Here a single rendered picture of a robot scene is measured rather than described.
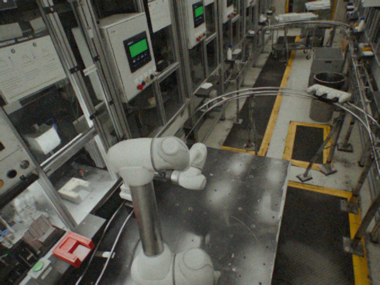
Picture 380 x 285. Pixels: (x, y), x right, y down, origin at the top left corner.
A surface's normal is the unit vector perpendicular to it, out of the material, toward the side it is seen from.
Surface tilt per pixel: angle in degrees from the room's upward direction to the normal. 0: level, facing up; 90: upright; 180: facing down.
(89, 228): 0
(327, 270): 0
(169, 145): 35
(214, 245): 0
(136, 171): 80
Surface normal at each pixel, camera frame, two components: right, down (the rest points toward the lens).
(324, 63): -0.37, 0.61
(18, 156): 0.91, 0.16
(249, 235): -0.11, -0.79
